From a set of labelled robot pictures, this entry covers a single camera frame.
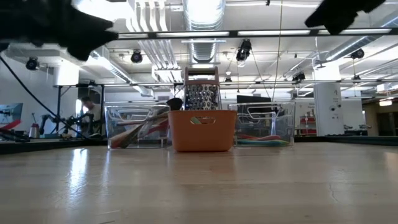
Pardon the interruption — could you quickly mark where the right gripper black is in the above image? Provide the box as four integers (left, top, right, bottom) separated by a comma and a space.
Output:
304, 0, 386, 35

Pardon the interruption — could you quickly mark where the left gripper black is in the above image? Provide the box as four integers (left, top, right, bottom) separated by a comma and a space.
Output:
0, 0, 119, 62

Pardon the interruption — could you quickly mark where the red long-handled utensil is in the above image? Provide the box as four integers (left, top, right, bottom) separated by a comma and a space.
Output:
110, 119, 171, 149

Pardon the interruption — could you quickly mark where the teal silicone spatula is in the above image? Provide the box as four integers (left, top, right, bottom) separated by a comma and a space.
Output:
236, 139, 280, 144

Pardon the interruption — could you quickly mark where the black ceiling spotlight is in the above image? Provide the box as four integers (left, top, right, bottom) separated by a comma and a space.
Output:
291, 71, 306, 83
130, 50, 144, 65
25, 57, 40, 72
350, 48, 365, 60
235, 39, 252, 62

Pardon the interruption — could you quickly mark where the person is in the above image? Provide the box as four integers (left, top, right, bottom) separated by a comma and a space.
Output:
79, 96, 104, 137

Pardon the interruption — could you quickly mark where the clear plastic storage bin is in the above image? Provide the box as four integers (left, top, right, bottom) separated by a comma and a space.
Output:
228, 101, 296, 147
104, 104, 172, 149

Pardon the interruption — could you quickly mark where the white column with devices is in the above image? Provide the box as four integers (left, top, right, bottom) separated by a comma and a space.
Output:
313, 63, 345, 136

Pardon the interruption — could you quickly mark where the black overhead crossbar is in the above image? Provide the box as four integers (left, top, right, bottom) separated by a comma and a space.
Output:
116, 27, 398, 40

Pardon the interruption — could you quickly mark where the silver kettle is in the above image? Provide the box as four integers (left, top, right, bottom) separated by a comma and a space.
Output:
28, 123, 42, 139

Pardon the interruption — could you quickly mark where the bluish background screen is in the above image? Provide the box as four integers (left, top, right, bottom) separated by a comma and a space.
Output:
0, 102, 24, 125

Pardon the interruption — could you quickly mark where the dark background screen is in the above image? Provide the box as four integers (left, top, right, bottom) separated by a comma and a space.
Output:
236, 95, 272, 105

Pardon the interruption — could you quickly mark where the pink steel box grater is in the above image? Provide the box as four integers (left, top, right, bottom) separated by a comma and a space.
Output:
183, 66, 223, 111

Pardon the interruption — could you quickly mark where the orange plastic bin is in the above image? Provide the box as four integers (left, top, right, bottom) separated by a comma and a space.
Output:
167, 110, 238, 152

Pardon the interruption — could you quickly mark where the black background rig frame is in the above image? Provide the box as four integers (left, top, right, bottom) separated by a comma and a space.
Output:
54, 81, 106, 138

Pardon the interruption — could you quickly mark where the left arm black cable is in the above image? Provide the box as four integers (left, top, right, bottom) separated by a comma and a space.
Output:
0, 54, 86, 139

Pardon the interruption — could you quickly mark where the silver ventilation duct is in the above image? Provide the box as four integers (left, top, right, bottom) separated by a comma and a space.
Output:
182, 0, 226, 65

